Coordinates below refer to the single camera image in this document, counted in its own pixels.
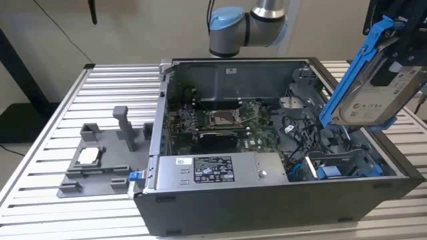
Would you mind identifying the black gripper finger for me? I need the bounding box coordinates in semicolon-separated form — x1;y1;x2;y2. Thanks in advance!
368;23;427;87
361;0;383;36

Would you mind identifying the black wire with white label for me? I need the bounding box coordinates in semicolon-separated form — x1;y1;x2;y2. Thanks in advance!
279;114;335;156

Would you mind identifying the black RAM slot bank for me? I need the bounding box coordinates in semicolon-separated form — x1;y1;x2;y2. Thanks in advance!
195;98;243;110

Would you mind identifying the gray metal drive cage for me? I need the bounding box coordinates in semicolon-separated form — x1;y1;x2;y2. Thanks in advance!
279;67;335;121

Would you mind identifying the metal socket cover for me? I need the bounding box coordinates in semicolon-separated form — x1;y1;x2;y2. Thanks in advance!
232;104;261;124

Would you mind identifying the green motherboard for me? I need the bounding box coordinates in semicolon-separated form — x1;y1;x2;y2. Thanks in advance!
165;98;288;156

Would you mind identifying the CPU socket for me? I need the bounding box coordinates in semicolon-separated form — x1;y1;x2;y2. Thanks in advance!
207;109;236;127

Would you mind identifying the black hanging rod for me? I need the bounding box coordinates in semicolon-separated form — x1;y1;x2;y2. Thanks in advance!
87;0;99;25

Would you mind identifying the black open PC case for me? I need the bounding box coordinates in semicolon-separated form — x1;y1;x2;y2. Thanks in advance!
132;56;427;237

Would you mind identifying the silver power supply unit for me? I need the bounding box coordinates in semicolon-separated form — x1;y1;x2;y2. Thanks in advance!
155;152;289;191

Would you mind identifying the gray parts rack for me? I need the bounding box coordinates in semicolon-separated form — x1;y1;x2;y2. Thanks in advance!
56;105;155;199

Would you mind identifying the blue case latch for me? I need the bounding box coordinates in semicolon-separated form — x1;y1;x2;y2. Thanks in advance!
128;170;144;183

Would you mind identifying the silver CPU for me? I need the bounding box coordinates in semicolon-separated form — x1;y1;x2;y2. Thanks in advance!
75;147;101;165

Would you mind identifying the green RAM stick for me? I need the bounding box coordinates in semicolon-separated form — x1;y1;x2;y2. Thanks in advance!
79;168;117;175

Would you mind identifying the black desk stand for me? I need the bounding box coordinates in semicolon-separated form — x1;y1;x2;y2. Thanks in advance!
0;27;61;144

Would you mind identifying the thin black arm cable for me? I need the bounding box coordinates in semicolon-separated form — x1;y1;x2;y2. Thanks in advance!
205;0;217;33

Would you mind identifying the thin blue wire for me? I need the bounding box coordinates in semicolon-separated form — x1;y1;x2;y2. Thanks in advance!
287;159;303;177

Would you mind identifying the thin black wall cable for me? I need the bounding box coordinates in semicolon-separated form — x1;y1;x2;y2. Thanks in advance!
32;0;95;65

